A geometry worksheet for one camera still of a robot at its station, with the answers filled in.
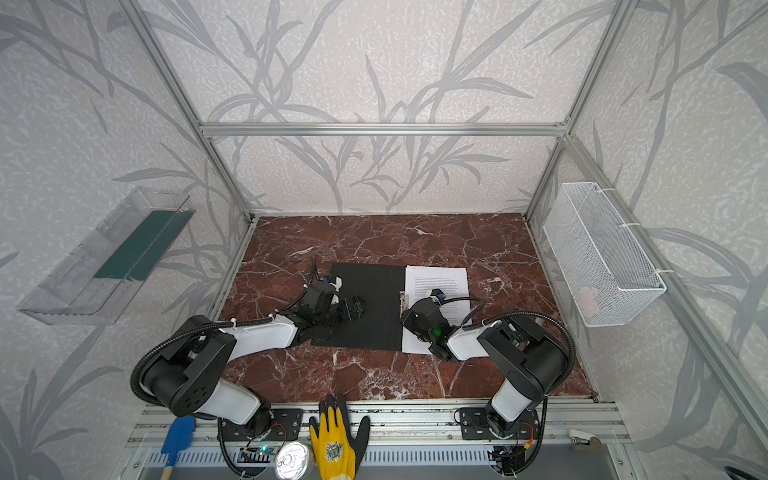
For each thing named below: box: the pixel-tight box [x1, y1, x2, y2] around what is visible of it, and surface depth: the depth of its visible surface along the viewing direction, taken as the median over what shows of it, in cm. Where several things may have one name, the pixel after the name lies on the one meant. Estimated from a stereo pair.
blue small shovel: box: [161, 416, 196, 467], surface depth 74 cm
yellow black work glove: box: [308, 395, 370, 480], surface depth 72 cm
